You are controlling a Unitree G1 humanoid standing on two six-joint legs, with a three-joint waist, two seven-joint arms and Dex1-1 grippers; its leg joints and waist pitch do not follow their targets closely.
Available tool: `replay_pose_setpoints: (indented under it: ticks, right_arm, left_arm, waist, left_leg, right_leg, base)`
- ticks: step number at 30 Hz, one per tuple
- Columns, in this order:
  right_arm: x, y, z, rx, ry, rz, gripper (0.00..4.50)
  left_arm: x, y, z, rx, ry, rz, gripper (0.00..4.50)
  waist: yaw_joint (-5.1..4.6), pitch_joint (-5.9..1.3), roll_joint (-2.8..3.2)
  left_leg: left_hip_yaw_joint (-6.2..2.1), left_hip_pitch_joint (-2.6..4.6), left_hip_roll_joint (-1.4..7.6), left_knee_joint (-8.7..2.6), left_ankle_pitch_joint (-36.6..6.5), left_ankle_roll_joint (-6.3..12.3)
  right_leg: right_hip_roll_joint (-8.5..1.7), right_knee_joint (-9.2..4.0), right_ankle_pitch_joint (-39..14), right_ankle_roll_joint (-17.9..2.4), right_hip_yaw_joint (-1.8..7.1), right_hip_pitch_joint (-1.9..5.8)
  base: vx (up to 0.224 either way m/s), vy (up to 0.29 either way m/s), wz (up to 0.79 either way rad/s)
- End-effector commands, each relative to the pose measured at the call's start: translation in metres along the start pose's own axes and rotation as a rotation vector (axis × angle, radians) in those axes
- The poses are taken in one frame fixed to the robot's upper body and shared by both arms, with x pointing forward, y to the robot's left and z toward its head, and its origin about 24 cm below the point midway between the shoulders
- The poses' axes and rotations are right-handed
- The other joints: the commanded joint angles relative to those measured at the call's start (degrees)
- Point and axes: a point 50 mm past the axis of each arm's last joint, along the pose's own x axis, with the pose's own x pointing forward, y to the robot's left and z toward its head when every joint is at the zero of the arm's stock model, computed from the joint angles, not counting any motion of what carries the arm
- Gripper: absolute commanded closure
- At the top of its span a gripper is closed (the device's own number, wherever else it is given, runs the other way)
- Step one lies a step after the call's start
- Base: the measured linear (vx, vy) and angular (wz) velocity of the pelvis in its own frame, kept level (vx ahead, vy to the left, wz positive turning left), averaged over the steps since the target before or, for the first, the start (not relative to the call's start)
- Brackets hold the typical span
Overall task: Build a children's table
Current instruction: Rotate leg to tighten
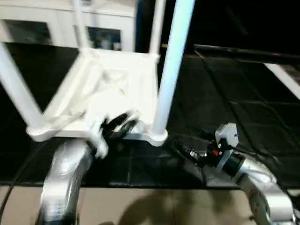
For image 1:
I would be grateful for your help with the black flat monitor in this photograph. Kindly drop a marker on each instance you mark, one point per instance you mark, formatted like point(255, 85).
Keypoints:
point(243, 50)

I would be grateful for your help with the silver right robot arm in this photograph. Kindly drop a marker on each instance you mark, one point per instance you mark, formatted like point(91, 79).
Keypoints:
point(262, 187)

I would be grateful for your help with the white plastic table leg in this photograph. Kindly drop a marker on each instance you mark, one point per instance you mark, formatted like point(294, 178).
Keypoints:
point(79, 23)
point(157, 28)
point(171, 65)
point(18, 89)

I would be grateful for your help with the white flat strip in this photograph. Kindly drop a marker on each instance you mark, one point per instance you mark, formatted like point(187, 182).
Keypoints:
point(286, 77)

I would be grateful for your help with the white plastic table top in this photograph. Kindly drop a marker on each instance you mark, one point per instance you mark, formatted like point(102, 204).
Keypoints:
point(117, 84)

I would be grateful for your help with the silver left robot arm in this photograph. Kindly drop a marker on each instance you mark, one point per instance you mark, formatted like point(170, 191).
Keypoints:
point(65, 178)

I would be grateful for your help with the black cabinet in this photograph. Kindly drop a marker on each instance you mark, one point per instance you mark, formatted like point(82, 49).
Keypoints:
point(225, 21)

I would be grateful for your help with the black mat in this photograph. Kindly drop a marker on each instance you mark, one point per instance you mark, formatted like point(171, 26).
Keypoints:
point(225, 108)

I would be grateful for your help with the white glass-door cabinet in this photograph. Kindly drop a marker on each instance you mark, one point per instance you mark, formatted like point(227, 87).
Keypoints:
point(47, 23)

